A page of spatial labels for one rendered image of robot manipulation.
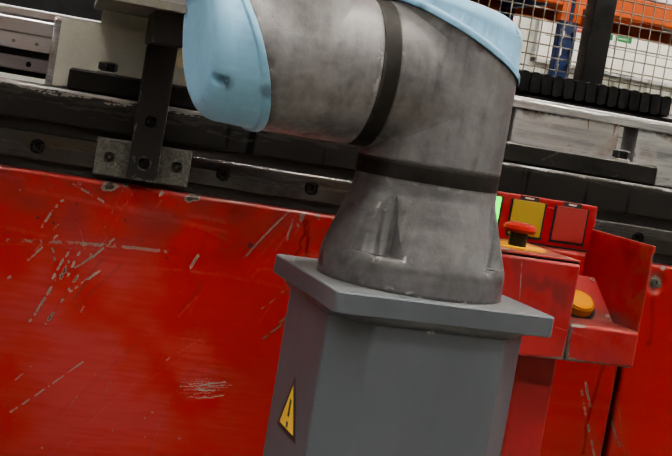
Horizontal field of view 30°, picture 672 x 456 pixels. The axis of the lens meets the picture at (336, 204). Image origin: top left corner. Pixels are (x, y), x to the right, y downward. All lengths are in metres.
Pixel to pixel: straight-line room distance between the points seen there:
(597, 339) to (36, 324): 0.71
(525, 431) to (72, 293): 0.61
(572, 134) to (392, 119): 0.99
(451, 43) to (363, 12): 0.07
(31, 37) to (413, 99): 1.16
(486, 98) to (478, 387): 0.22
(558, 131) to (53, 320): 0.79
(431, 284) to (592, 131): 1.02
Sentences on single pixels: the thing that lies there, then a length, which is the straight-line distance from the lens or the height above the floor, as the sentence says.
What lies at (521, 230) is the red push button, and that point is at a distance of 1.52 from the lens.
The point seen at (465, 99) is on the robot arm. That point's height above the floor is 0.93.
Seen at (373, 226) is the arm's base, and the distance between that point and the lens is 0.96.
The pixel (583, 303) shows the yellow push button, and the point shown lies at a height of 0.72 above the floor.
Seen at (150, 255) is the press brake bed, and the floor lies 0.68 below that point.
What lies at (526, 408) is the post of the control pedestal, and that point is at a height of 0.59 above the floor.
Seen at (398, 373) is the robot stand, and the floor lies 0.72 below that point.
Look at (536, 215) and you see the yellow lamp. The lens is 1.63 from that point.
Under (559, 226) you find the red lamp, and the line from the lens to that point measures 1.65.
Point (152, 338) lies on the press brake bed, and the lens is 1.69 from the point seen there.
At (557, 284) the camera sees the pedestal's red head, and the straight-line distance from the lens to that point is 1.49.
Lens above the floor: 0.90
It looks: 4 degrees down
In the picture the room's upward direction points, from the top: 10 degrees clockwise
